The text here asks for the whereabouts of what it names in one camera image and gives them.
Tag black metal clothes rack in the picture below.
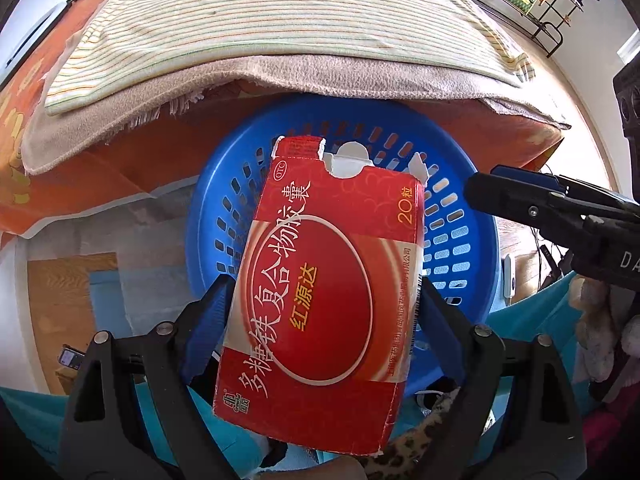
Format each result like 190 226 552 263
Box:
430 0 601 58

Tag leopard print cloth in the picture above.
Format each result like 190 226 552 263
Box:
364 389 472 480

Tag clear plastic bag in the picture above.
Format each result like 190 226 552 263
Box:
14 180 202 281

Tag red cardboard box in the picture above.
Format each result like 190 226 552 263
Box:
214 135 432 457

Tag yellow striped towel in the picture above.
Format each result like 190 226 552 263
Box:
44 0 536 117

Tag black phone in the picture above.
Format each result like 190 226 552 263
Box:
56 344 84 374

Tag black floor cables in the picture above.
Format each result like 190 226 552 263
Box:
532 227 568 288

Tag magenta cloth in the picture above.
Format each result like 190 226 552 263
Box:
584 399 640 463

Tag blue plastic basket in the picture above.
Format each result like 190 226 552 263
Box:
186 95 501 396

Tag teal cloth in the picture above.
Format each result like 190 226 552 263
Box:
0 270 591 480

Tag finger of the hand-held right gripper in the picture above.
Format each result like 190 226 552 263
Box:
464 172 608 233
490 165 640 208

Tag orange printed tablecloth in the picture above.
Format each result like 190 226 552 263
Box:
0 0 563 237

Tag beige fuzzy cloth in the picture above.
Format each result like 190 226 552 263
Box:
567 275 632 397

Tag beige towel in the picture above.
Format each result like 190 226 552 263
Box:
20 52 572 176

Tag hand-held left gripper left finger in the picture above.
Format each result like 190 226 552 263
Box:
60 275 236 480

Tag white charger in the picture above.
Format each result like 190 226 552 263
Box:
501 254 517 306

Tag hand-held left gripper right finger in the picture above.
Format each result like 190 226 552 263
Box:
419 277 587 480

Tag grey blue mat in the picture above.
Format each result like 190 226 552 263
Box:
89 264 222 312

